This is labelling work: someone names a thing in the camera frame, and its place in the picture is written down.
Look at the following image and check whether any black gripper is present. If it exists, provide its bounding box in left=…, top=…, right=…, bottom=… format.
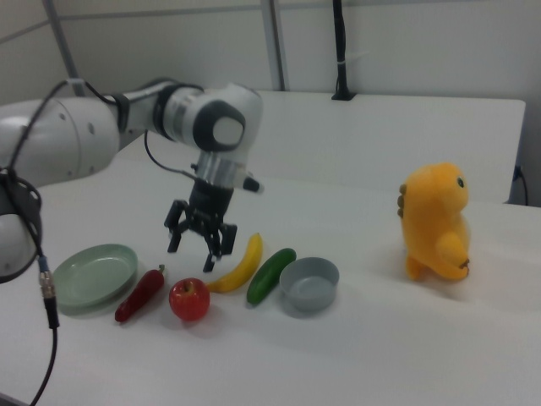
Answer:
left=163, top=179, right=238, bottom=274

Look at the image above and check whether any red apple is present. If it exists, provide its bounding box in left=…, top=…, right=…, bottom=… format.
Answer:
left=168, top=277, right=211, bottom=322

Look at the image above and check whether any yellow banana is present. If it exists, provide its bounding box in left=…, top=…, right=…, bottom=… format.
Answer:
left=205, top=232, right=264, bottom=294

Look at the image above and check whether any green cucumber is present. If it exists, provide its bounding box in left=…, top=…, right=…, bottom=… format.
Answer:
left=246, top=248, right=298, bottom=306

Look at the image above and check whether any red chili pepper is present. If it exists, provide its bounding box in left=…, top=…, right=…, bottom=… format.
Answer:
left=114, top=264, right=167, bottom=324

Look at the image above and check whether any pale green plate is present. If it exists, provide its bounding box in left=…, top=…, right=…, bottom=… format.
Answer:
left=52, top=244, right=139, bottom=316

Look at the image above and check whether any grey round bowl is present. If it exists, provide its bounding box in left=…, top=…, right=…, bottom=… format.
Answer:
left=279, top=256, right=341, bottom=319

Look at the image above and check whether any white empty table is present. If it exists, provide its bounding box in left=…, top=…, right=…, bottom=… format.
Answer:
left=116, top=87, right=527, bottom=205

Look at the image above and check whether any yellow plush dinosaur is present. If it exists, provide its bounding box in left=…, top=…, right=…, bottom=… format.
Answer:
left=396, top=162, right=473, bottom=283

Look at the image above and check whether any black pole with clamp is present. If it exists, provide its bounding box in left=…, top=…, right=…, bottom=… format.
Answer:
left=331, top=0, right=356, bottom=102

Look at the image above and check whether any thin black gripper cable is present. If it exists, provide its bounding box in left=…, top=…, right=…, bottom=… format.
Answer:
left=143, top=129, right=199, bottom=178

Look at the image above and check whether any black cable with metal connector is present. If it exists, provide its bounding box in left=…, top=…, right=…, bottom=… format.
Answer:
left=0, top=79, right=128, bottom=406

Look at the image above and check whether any grey partition post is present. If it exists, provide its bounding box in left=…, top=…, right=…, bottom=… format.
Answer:
left=44, top=0, right=88, bottom=98
left=260, top=0, right=291, bottom=91

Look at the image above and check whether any black cable behind table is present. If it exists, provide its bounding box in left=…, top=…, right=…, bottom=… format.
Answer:
left=513, top=167, right=529, bottom=206

